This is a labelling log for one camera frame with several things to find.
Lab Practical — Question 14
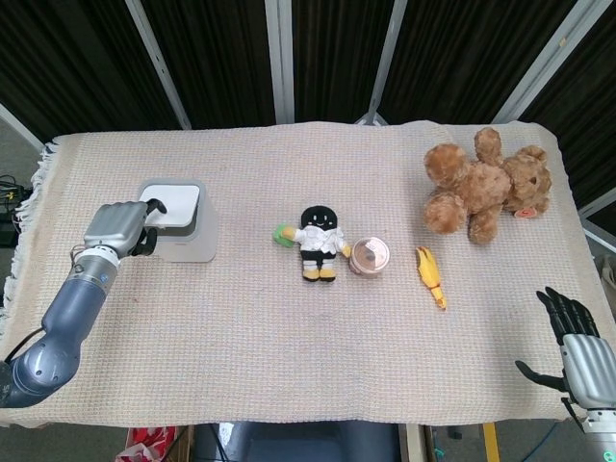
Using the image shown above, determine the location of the white metal frame post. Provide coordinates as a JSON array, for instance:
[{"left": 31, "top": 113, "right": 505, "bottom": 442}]
[
  {"left": 0, "top": 102, "right": 45, "bottom": 151},
  {"left": 578, "top": 191, "right": 616, "bottom": 228},
  {"left": 264, "top": 0, "right": 296, "bottom": 124},
  {"left": 124, "top": 0, "right": 192, "bottom": 131},
  {"left": 492, "top": 0, "right": 616, "bottom": 124},
  {"left": 357, "top": 0, "right": 411, "bottom": 126}
]

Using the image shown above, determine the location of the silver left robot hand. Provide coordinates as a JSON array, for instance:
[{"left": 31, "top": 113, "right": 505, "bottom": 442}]
[{"left": 83, "top": 199, "right": 168, "bottom": 257}]

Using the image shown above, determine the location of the bundle of black cables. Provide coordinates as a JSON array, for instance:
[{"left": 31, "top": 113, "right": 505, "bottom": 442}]
[{"left": 0, "top": 173, "right": 33, "bottom": 247}]

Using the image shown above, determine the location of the dark pleated curtain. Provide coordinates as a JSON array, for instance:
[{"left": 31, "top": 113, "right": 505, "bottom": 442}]
[{"left": 0, "top": 0, "right": 616, "bottom": 213}]

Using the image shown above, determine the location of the brown teddy bear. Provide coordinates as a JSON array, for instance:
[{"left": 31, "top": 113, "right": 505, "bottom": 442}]
[{"left": 423, "top": 126, "right": 553, "bottom": 244}]

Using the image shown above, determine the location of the yellow rubber chicken toy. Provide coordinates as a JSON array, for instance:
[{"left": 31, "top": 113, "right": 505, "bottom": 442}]
[{"left": 415, "top": 245, "right": 449, "bottom": 314}]

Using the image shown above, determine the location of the clear jar of rubber bands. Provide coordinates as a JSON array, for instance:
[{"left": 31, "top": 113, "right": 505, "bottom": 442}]
[{"left": 348, "top": 236, "right": 393, "bottom": 277}]

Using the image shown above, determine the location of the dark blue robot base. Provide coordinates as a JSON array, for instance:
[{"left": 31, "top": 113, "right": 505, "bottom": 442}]
[{"left": 193, "top": 422, "right": 403, "bottom": 462}]

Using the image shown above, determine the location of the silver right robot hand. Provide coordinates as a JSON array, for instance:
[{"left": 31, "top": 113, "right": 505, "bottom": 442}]
[{"left": 514, "top": 286, "right": 616, "bottom": 427}]

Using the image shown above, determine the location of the black plush doll white shirt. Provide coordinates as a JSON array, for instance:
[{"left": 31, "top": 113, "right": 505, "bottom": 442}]
[{"left": 281, "top": 205, "right": 353, "bottom": 285}]

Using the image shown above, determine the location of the red and white bag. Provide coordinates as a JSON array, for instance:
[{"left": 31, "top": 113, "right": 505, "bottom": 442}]
[{"left": 125, "top": 424, "right": 178, "bottom": 462}]

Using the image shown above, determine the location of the white square box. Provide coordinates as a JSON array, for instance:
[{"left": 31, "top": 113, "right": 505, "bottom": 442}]
[{"left": 138, "top": 179, "right": 219, "bottom": 264}]

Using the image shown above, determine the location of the white square plastic lid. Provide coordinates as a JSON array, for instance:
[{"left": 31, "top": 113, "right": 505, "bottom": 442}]
[{"left": 139, "top": 184, "right": 201, "bottom": 231}]

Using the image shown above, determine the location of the beige woven tablecloth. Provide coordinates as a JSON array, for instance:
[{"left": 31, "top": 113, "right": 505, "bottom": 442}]
[{"left": 0, "top": 119, "right": 616, "bottom": 430}]

